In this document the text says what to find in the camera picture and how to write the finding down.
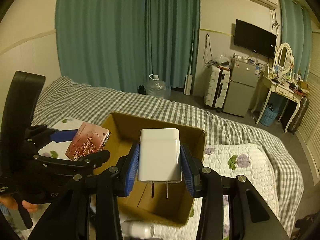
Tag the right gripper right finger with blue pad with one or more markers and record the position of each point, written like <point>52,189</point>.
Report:
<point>250,217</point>

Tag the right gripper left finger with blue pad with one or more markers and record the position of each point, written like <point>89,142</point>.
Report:
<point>116,181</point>

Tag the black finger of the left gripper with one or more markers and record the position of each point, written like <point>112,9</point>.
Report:
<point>90,161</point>

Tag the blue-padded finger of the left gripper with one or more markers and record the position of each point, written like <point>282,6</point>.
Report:
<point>63,136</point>

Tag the pink rose-patterned case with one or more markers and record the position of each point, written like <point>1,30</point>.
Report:
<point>89,139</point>

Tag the white power adapter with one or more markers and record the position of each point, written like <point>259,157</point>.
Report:
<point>159,157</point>

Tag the white bottle red label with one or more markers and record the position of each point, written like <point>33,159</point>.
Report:
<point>136,229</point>

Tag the person's hand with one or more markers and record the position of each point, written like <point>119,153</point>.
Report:
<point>10,202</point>

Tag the grey checkered bed cover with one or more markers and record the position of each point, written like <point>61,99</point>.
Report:
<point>66,99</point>

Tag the brown cardboard box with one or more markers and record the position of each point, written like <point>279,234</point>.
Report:
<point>163,204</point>

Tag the white floral quilt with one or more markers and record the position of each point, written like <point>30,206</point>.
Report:
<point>240,174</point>

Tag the white louvered wardrobe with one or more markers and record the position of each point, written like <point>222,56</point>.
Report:
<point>309,127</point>

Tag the clear water jug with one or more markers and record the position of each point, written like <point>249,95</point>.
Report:
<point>155,86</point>

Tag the blue laundry basket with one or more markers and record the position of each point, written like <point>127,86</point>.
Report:
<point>269,115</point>

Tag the large teal curtain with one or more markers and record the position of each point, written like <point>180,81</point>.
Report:
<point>119,43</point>

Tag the white flat mop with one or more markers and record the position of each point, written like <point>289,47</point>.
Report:
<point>188,77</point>

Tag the dark suitcase beside table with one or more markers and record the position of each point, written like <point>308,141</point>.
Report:
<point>295,123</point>

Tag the white dressing table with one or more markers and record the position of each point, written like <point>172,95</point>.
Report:
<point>286,93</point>

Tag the white suitcase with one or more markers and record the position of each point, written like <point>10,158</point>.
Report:
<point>217,85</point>

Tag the grey mini fridge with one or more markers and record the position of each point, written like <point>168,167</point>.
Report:
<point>243,81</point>

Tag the white oval vanity mirror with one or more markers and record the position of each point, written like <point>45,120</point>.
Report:
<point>284,58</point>

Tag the teal curtain by wardrobe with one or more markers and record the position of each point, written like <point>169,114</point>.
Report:
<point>296,31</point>

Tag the black wall television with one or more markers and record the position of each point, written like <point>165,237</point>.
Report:
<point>255,39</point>

